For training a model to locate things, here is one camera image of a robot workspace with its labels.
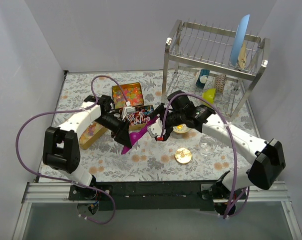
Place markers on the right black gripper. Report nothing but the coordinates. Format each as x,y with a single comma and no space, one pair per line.
164,122

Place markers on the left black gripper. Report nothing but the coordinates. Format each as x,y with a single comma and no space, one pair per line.
121,132

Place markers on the magenta plastic scoop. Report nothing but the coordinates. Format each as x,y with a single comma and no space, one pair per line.
136,136

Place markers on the gold tin with lollipops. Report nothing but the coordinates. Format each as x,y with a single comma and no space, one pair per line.
140,118

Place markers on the clear glass jar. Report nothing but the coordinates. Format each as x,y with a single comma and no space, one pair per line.
207,146

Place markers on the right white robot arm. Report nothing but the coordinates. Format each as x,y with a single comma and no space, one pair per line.
266,158

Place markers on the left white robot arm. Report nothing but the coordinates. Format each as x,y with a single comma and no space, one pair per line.
61,149

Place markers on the gold tin with pale candies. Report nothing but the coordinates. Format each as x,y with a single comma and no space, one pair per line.
91,134

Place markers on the gold tin with jelly candies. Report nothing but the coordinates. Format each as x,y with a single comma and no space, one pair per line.
133,93

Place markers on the patterned ceramic bowl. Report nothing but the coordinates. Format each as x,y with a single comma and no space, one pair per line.
181,129

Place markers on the floral tablecloth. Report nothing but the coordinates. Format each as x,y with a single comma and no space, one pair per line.
148,160

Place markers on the round gold lid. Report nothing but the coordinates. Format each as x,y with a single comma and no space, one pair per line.
183,155

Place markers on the yellow-green plastic bowl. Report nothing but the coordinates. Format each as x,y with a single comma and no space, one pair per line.
209,95

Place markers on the teal cup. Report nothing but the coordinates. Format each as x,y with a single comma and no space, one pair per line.
201,78

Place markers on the patterned mug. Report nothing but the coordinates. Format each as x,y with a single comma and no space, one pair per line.
220,82

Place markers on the cream patterned plate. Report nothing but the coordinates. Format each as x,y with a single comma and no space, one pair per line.
241,64

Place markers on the steel dish rack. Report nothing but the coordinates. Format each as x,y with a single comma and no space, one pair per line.
192,46

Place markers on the blue plate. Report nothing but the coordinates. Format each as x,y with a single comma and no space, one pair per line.
239,38

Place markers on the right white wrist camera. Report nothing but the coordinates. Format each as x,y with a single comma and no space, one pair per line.
156,129

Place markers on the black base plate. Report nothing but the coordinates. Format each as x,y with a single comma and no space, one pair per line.
161,195

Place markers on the aluminium rail frame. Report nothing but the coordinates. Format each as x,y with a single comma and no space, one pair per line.
52,192

